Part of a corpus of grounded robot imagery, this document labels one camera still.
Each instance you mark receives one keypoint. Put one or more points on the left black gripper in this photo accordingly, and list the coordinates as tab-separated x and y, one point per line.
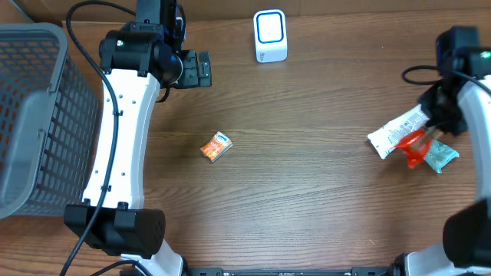
186	77

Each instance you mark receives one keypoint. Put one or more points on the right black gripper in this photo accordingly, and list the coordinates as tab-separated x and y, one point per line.
437	115

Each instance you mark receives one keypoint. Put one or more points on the orange spaghetti pack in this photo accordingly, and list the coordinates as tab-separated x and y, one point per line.
416	145

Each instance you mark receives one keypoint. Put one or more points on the teal snack packet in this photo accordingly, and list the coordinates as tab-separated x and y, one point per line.
440	155

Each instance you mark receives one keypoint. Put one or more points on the white cosmetic tube gold cap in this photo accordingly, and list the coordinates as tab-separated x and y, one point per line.
389	135

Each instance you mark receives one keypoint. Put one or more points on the orange small snack box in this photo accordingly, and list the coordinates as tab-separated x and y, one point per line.
216	147

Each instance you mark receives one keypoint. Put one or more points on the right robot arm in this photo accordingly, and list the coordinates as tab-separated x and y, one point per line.
459	101

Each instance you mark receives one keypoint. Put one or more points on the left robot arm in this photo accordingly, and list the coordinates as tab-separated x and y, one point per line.
139	64

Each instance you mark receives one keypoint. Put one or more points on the white barcode scanner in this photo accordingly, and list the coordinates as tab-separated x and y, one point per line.
270	33

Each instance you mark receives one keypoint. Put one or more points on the grey plastic mesh basket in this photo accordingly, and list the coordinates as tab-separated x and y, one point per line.
48	119

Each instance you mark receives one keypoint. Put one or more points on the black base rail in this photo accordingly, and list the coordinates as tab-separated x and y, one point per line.
355	271

